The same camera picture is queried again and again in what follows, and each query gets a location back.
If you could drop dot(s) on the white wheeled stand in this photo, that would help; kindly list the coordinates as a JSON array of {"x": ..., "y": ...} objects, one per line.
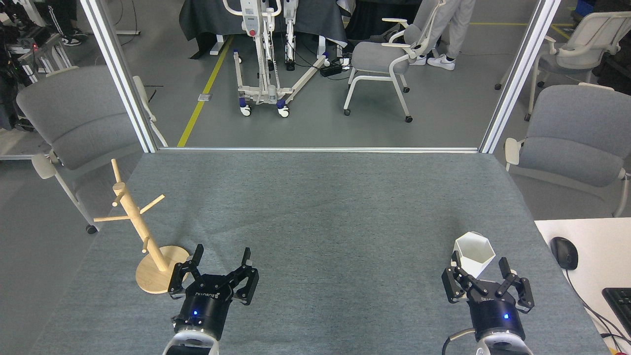
[{"x": 266, "y": 93}]

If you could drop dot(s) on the white desk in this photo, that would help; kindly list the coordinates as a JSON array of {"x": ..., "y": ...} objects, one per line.
[{"x": 601, "y": 256}]

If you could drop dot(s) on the white hexagonal cup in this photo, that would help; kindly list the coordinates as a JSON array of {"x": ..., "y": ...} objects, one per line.
[{"x": 475, "y": 254}]

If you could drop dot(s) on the metal floor plate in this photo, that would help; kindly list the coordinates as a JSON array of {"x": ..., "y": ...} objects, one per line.
[{"x": 205, "y": 97}]

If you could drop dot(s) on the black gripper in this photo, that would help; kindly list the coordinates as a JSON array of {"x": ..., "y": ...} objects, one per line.
[
  {"x": 204, "y": 305},
  {"x": 495, "y": 310}
]

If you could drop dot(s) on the silver table edge rail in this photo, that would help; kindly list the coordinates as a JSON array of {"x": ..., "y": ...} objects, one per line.
[{"x": 315, "y": 149}]

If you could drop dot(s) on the black computer mouse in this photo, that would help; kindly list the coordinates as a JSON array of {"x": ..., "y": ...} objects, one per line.
[{"x": 565, "y": 252}]

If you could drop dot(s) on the person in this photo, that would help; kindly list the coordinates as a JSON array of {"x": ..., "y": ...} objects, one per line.
[{"x": 66, "y": 19}]

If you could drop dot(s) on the black table cloth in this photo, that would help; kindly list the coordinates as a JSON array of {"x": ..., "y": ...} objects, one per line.
[{"x": 207, "y": 19}]

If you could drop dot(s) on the black keyboard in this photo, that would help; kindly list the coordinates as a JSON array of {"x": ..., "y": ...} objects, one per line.
[{"x": 620, "y": 305}]

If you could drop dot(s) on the wooden cup rack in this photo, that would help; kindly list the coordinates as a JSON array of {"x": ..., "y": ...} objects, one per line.
[{"x": 148, "y": 246}]

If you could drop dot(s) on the grey chair with white frame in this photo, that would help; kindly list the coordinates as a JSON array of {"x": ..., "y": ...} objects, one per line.
[
  {"x": 379, "y": 56},
  {"x": 577, "y": 138},
  {"x": 567, "y": 59},
  {"x": 84, "y": 118}
]

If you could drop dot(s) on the black power strip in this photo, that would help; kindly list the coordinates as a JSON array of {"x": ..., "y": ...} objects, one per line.
[{"x": 331, "y": 68}]

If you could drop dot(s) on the silver aluminium post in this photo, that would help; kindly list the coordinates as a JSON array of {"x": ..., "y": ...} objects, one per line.
[
  {"x": 517, "y": 79},
  {"x": 123, "y": 79}
]

